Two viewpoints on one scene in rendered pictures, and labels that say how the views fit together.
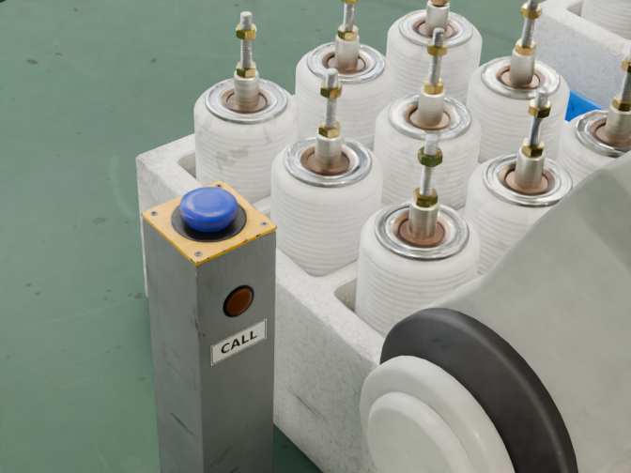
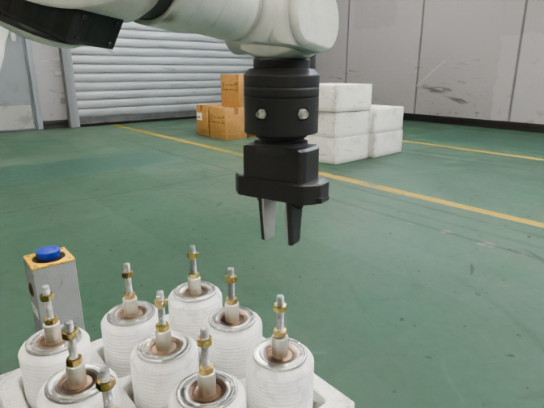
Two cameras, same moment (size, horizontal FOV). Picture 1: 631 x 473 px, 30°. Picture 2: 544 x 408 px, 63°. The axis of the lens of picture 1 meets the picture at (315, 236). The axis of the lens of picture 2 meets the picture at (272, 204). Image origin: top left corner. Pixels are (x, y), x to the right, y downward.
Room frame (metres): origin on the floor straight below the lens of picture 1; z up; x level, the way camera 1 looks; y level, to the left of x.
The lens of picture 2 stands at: (1.06, -0.65, 0.63)
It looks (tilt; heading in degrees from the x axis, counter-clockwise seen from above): 17 degrees down; 91
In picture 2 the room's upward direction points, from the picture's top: straight up
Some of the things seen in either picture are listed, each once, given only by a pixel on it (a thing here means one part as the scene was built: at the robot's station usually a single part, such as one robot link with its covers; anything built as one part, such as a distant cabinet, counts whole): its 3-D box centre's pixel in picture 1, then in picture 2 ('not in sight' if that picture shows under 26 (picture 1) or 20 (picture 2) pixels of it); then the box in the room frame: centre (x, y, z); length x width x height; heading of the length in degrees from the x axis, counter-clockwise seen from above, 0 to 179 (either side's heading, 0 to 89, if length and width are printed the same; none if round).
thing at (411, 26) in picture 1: (436, 29); (279, 354); (1.07, -0.11, 0.25); 0.08 x 0.08 x 0.01
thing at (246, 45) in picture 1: (246, 52); (193, 265); (0.92, 0.07, 0.30); 0.01 x 0.01 x 0.08
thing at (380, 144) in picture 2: not in sight; (367, 140); (1.79, 2.95, 0.09); 0.39 x 0.39 x 0.18; 44
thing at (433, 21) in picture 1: (437, 18); (279, 346); (1.07, -0.11, 0.26); 0.02 x 0.02 x 0.03
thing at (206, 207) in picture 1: (208, 212); (48, 254); (0.66, 0.08, 0.32); 0.04 x 0.04 x 0.02
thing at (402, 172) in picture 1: (420, 198); (168, 399); (0.90, -0.10, 0.16); 0.10 x 0.10 x 0.18
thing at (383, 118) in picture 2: not in sight; (367, 117); (1.79, 2.95, 0.27); 0.39 x 0.39 x 0.18; 42
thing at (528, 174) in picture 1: (529, 168); (76, 374); (0.81, -0.18, 0.26); 0.02 x 0.02 x 0.03
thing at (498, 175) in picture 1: (527, 180); (77, 383); (0.81, -0.18, 0.25); 0.08 x 0.08 x 0.01
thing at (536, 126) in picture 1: (535, 129); (72, 348); (0.81, -0.18, 0.30); 0.01 x 0.01 x 0.08
